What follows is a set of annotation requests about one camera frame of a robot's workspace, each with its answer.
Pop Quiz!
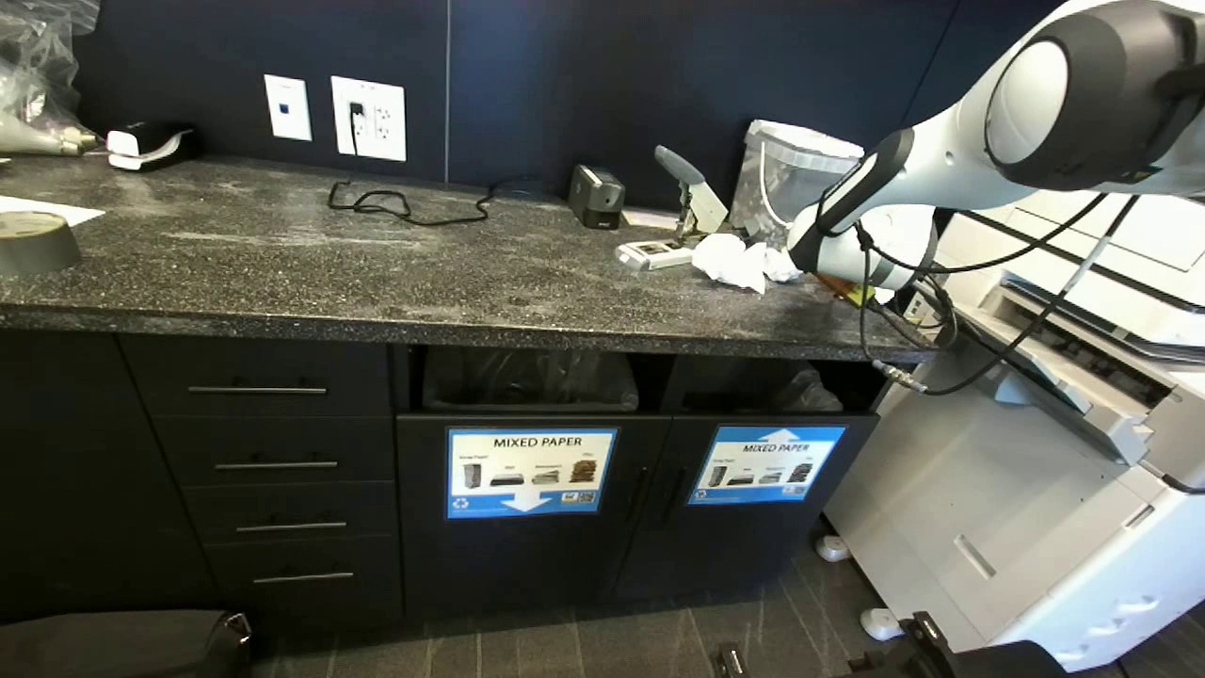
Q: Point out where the crumpled clear plastic bag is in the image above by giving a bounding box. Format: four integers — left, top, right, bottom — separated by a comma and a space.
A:
0, 0, 107, 161

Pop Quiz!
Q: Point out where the small grey container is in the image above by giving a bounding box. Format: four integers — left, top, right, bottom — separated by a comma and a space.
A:
0, 204, 87, 283

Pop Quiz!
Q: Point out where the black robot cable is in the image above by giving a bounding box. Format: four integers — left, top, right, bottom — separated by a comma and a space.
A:
852, 186, 1205, 399

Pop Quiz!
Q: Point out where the white paper sheet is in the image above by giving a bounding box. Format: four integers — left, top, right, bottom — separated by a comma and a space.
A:
0, 194, 110, 236

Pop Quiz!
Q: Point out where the clear container white lid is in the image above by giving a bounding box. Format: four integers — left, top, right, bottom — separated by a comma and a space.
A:
726, 116, 870, 241

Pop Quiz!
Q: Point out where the mixed paper sign down arrow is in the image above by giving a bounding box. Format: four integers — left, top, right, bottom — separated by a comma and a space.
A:
445, 426, 622, 525

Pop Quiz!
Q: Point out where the mixed paper sign up arrow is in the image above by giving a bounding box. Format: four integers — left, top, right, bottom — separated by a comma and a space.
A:
686, 421, 852, 511

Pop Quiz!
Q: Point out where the yellow orange wrist camera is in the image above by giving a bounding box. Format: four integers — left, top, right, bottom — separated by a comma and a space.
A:
832, 283, 891, 314

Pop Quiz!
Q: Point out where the black counter cabinet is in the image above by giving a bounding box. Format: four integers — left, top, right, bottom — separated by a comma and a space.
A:
0, 304, 933, 632

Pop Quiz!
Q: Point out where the black lined waste bin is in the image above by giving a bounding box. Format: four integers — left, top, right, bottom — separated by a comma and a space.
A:
660, 353, 891, 420
417, 348, 646, 416

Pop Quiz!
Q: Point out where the black power cord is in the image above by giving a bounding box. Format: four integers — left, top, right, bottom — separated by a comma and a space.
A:
323, 103, 585, 235

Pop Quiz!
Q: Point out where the white power outlet plate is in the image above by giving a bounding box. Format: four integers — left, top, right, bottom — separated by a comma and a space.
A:
327, 73, 412, 167

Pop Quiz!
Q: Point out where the black stand base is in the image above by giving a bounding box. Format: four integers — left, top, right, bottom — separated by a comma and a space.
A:
847, 609, 1070, 678

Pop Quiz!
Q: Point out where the large white office printer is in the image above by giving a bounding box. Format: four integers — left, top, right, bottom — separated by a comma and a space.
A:
823, 148, 1205, 673

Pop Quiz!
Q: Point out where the white paper ball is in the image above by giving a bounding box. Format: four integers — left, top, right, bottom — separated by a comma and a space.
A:
690, 229, 775, 303
757, 241, 811, 291

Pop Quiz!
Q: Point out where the silver drawer handle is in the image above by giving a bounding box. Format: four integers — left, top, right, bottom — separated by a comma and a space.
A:
244, 569, 363, 592
232, 515, 353, 540
210, 457, 342, 473
185, 382, 332, 399

